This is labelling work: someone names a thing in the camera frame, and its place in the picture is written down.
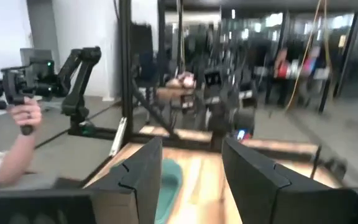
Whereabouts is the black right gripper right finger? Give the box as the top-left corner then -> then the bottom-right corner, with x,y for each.
221,136 -> 358,224

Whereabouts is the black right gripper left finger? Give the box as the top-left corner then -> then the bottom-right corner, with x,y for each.
85,136 -> 163,224

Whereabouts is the teal rubber slide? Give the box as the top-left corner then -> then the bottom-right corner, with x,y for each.
154,157 -> 183,224

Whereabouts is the white flat strip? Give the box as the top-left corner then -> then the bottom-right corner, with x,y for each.
108,116 -> 127,157

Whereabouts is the small red object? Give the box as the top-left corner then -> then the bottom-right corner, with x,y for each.
234,129 -> 253,141

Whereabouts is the black box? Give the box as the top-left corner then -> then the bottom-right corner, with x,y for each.
233,107 -> 256,131

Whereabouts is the wooden desk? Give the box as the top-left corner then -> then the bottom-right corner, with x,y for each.
155,86 -> 195,105

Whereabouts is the pink object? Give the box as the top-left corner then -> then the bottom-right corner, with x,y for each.
166,71 -> 197,90

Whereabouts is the black desk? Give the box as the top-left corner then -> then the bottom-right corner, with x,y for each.
256,67 -> 334,113

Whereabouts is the red container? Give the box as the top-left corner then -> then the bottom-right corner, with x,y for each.
277,60 -> 289,79

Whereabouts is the white container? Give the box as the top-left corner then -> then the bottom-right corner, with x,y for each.
290,58 -> 300,78

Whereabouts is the person's hand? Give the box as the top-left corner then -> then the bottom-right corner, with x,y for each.
7,96 -> 43,128

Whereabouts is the pink blue package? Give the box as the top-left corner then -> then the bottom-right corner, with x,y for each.
301,55 -> 319,77

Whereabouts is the person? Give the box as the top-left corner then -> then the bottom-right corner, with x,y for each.
273,47 -> 291,63

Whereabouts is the yellow hanging cable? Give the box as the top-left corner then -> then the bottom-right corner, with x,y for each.
285,0 -> 332,112

